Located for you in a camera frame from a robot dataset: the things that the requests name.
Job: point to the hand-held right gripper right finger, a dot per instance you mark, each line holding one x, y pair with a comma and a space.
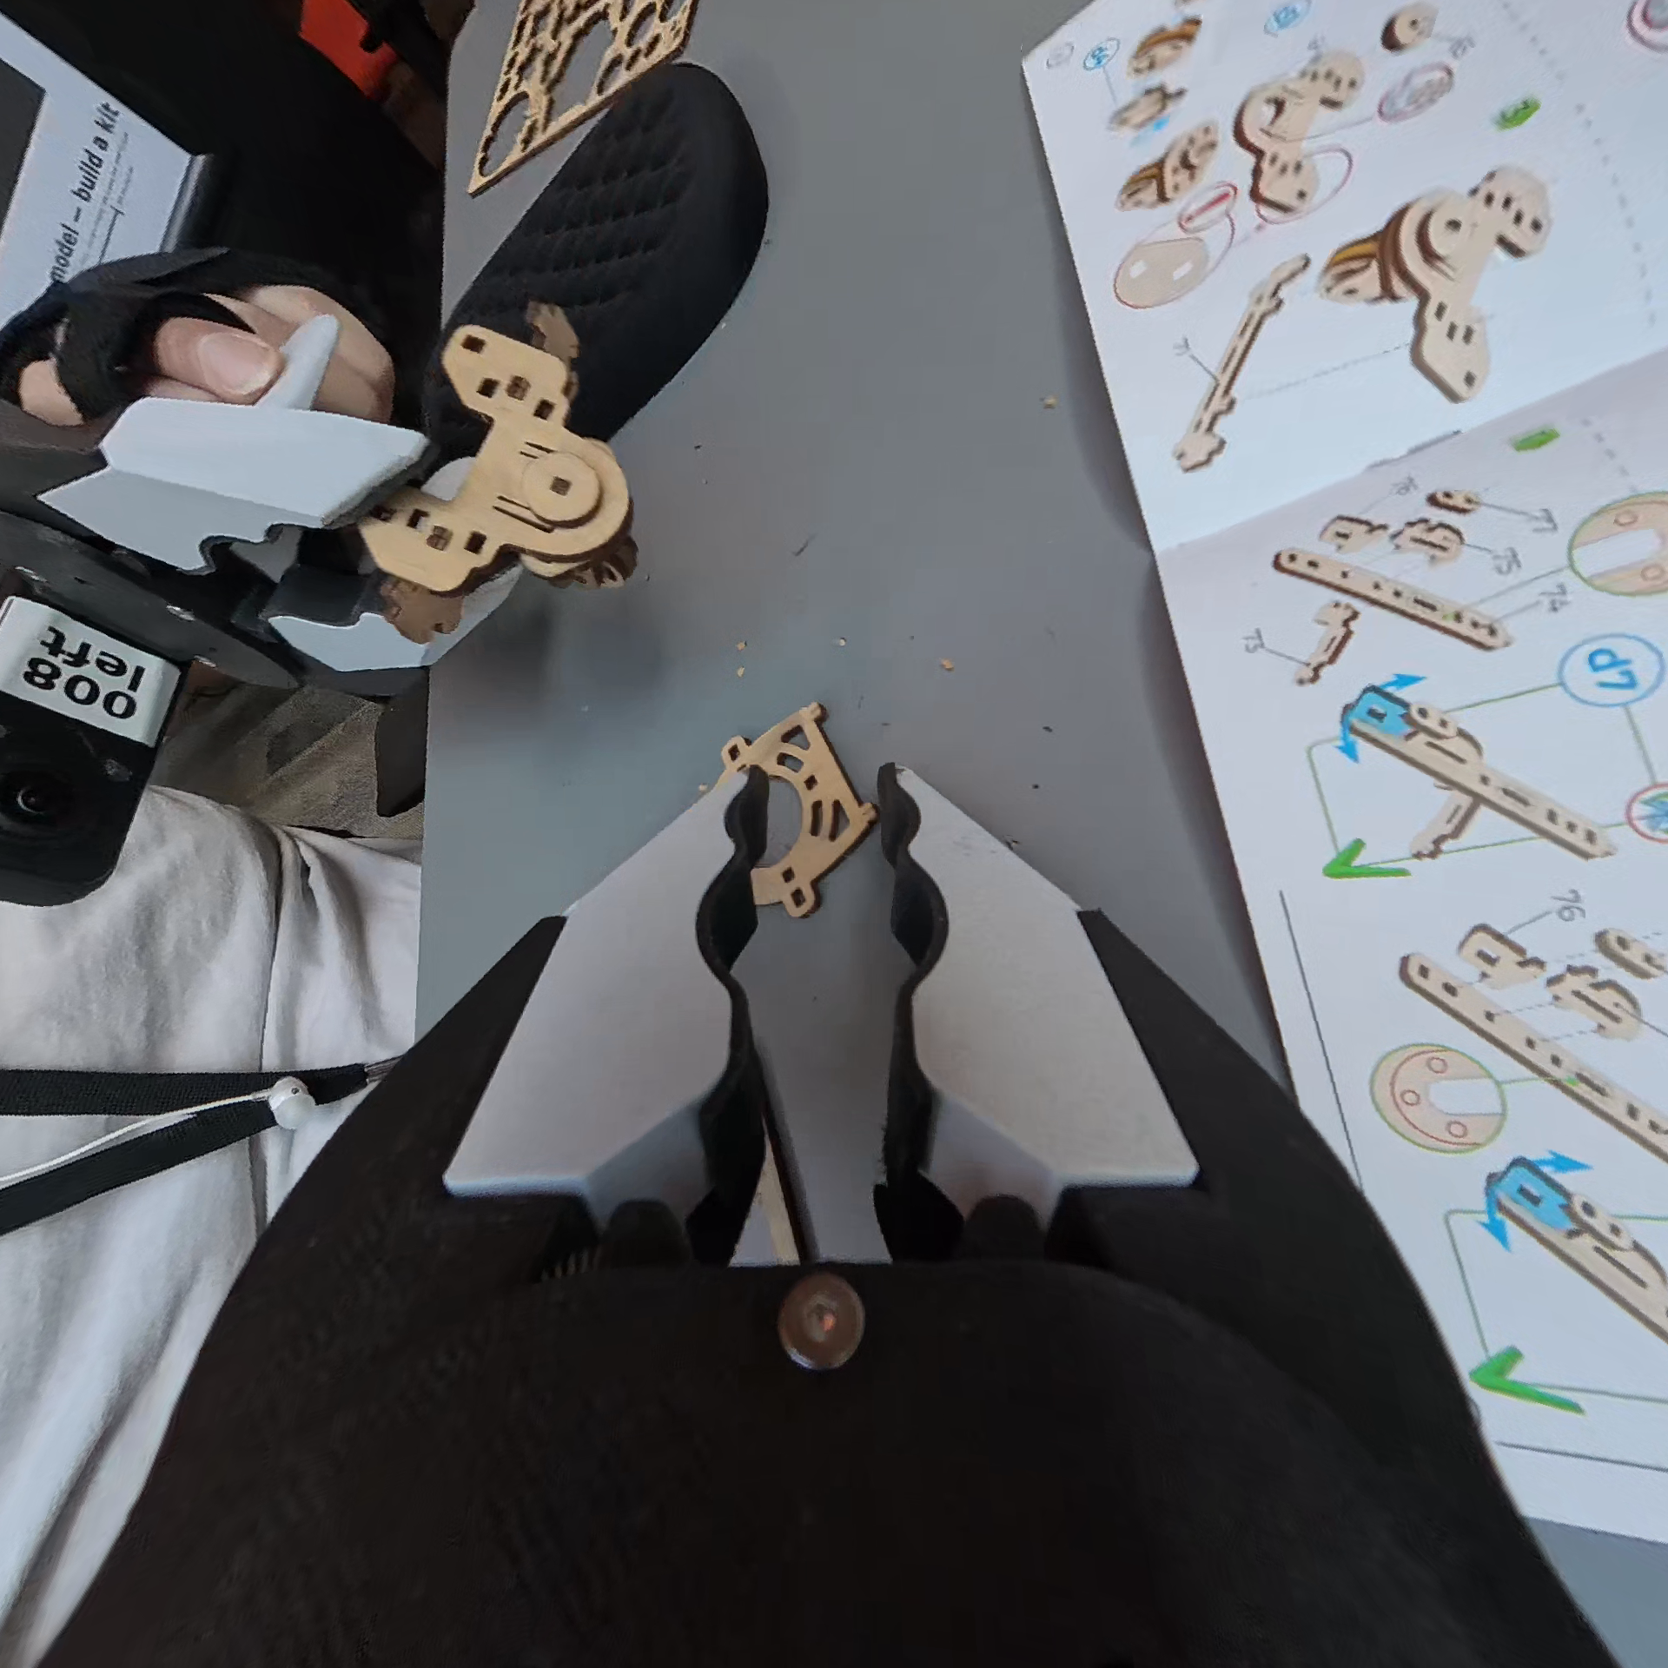
1042, 1043

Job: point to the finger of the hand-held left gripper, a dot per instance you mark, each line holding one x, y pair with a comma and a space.
247, 469
364, 645

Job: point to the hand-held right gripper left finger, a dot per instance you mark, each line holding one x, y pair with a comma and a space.
611, 1043

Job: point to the thin laser-cut wooden strip piece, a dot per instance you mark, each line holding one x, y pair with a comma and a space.
521, 482

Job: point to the grey desk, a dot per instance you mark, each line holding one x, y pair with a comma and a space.
911, 522

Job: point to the person's left hand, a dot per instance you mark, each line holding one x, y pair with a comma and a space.
207, 359

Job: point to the white printed kit box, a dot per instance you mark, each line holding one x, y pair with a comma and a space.
90, 182

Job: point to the black mesh wrist rest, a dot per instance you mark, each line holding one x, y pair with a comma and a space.
625, 233

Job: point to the laser-cut wooden parts sheet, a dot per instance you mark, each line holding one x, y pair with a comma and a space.
546, 79

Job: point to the person's white shirt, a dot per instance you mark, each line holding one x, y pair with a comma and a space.
156, 1304

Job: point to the white assembly instruction booklet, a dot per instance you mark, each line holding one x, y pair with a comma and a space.
1432, 547

